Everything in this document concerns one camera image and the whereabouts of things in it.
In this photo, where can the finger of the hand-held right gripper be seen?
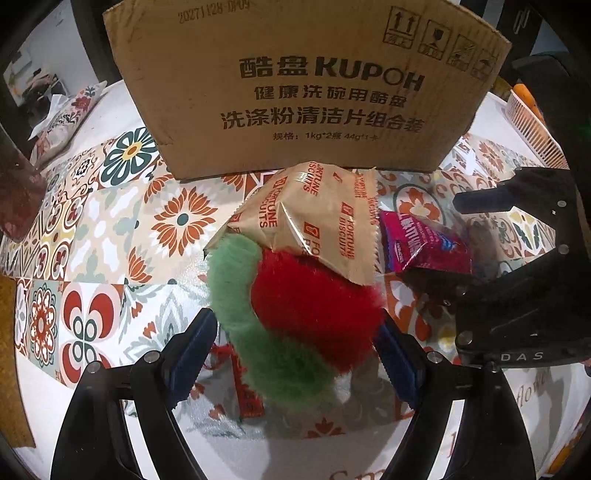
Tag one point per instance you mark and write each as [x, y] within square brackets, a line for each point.
[531, 194]
[545, 64]

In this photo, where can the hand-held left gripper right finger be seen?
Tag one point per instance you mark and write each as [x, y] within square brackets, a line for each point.
[398, 364]

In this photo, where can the gold snack packet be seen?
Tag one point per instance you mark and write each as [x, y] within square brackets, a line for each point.
[314, 217]

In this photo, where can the glass vase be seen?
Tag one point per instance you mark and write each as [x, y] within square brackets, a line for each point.
[18, 194]

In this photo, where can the red and green plush toy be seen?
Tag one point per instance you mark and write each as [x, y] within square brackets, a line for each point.
[314, 314]

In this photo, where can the tile pattern table runner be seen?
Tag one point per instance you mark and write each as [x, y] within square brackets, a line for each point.
[115, 221]

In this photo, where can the white plastic fruit basket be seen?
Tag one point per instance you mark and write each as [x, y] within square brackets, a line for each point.
[531, 129]

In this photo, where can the brown cardboard box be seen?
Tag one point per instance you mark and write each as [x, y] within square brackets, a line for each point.
[300, 92]

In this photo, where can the woven straw basket box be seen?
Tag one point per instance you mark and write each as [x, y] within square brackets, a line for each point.
[14, 360]

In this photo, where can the floral fabric pouch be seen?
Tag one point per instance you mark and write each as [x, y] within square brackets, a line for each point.
[64, 124]

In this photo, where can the pile of oranges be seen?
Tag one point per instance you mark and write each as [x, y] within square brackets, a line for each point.
[526, 94]

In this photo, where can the white storage rack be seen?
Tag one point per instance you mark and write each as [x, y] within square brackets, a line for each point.
[32, 78]

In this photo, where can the magenta snack packet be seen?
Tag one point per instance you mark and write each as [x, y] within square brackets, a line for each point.
[415, 244]

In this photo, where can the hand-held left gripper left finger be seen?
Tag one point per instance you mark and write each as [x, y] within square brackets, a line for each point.
[194, 360]

